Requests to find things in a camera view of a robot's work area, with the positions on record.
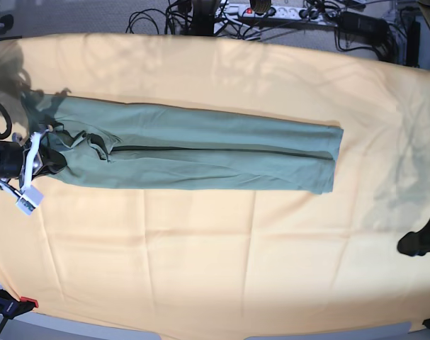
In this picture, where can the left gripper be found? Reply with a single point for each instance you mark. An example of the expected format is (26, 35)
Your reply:
(415, 244)

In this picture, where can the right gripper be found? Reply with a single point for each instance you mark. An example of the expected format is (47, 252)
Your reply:
(23, 161)

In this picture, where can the green T-shirt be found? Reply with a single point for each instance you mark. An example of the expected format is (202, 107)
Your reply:
(151, 146)

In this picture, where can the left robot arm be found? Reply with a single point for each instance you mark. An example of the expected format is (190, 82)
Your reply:
(415, 243)

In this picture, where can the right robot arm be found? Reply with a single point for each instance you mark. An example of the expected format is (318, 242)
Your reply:
(7, 135)

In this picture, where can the yellow tablecloth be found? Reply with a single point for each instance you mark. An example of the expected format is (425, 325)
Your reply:
(228, 264)

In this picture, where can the black red left clamp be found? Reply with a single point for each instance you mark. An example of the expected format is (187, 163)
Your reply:
(11, 307)

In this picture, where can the black center stand pole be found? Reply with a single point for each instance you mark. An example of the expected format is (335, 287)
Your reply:
(203, 20)

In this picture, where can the black box right background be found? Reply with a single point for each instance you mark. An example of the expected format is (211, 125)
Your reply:
(413, 43)

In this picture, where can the black power adapter brick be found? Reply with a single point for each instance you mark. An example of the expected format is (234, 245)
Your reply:
(359, 24)

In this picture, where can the white power strip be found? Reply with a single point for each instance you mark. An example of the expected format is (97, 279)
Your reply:
(276, 14)

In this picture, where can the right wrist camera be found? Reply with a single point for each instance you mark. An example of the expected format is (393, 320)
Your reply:
(29, 200)

